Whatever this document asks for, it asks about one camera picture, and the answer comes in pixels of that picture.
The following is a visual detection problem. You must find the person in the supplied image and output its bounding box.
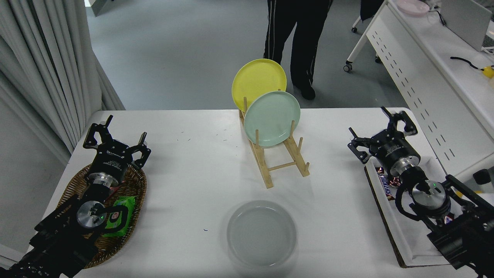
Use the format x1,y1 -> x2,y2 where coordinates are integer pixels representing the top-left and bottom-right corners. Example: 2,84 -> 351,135
263,0 -> 333,100

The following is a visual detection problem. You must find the pale green plate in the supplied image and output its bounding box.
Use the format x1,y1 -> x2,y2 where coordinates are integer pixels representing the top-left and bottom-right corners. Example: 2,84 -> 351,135
244,91 -> 301,147

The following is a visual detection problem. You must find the green wet wipes pack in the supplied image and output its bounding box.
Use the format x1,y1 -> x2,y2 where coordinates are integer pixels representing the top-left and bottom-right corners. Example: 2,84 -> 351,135
101,196 -> 136,237

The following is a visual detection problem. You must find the pink plate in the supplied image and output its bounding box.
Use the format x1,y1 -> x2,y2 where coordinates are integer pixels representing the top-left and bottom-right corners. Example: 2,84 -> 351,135
397,0 -> 430,16

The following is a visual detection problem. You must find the brown wicker basket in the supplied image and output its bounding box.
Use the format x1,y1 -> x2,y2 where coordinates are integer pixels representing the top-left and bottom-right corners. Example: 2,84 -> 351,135
57,162 -> 147,268

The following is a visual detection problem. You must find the grey laptop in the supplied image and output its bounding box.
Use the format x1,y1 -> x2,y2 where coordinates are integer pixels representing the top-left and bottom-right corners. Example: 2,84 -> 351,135
440,0 -> 494,53

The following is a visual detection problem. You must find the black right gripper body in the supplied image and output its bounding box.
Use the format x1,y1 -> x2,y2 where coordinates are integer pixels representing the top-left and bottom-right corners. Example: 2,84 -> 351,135
372,133 -> 421,172

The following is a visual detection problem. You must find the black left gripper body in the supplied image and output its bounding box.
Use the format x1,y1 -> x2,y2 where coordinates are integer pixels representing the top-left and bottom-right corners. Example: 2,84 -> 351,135
90,141 -> 134,182

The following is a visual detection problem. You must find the grey plate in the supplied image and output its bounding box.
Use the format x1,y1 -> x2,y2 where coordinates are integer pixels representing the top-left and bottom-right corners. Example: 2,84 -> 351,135
227,200 -> 297,268

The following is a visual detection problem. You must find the yellow plate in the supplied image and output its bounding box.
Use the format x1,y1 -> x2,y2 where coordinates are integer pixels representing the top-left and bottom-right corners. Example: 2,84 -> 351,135
232,59 -> 288,113

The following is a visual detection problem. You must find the small Snickers bar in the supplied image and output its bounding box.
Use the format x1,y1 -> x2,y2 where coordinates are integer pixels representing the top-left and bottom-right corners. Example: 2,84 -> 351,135
376,167 -> 396,201

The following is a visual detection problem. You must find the wooden plate rack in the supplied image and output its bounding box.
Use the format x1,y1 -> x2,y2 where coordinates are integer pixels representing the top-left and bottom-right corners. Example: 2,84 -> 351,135
238,90 -> 310,189

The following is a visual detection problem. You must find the white perforated desk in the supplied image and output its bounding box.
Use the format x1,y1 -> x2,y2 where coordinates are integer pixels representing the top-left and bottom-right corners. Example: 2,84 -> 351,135
343,0 -> 494,188

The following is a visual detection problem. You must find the grey curtain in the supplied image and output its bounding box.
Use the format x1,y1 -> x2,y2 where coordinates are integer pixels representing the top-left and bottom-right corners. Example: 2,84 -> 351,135
0,0 -> 126,155

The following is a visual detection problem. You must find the black cable with yellow plug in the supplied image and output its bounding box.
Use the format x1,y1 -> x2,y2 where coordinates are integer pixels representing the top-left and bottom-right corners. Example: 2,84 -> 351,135
450,57 -> 485,72

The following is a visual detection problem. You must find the thin black cable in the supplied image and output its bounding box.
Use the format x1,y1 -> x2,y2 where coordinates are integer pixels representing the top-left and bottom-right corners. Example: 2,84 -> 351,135
428,10 -> 447,27

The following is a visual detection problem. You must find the white cardboard tray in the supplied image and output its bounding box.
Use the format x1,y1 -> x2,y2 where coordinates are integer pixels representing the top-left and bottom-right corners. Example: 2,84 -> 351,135
364,156 -> 464,268

